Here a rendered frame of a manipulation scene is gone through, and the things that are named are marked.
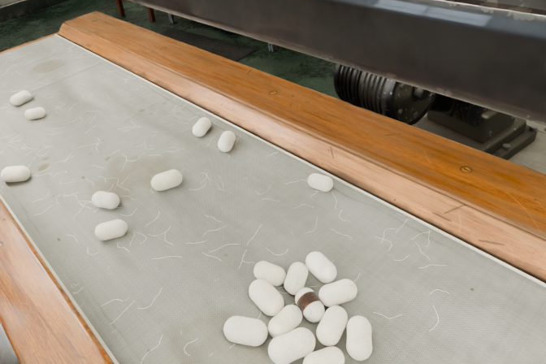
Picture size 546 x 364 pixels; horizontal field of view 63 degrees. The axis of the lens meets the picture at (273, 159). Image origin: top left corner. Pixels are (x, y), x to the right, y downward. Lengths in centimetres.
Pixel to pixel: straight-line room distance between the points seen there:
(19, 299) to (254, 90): 41
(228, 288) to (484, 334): 22
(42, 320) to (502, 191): 44
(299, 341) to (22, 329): 24
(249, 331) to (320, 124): 30
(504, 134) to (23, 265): 87
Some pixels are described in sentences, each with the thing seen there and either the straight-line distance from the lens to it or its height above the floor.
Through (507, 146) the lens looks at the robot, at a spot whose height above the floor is 51.
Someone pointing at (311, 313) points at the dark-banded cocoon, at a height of 76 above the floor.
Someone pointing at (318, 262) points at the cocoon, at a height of 76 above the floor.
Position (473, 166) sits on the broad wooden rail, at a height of 76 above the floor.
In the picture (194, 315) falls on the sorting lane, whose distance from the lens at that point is 43.
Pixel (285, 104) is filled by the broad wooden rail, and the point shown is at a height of 76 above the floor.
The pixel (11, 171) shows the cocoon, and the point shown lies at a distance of 69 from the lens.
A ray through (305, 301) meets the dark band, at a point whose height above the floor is 76.
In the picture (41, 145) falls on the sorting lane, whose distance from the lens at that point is 76.
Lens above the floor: 108
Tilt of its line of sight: 36 degrees down
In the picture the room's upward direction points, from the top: 9 degrees counter-clockwise
